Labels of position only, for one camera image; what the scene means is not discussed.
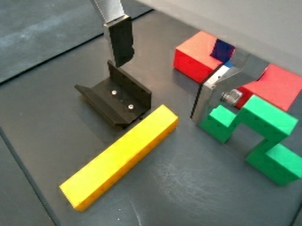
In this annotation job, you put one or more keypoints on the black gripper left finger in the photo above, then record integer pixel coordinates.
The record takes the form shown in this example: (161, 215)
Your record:
(118, 30)

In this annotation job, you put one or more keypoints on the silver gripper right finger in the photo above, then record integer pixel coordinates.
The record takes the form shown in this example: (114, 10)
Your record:
(246, 69)

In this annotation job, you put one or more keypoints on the yellow rectangular bar block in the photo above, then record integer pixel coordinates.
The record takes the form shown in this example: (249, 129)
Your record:
(95, 178)

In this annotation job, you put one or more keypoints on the dark blue U-shaped block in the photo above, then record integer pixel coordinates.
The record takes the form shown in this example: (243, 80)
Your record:
(222, 51)

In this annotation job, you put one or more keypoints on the black U-shaped bracket holder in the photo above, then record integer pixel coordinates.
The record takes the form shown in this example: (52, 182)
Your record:
(119, 98)

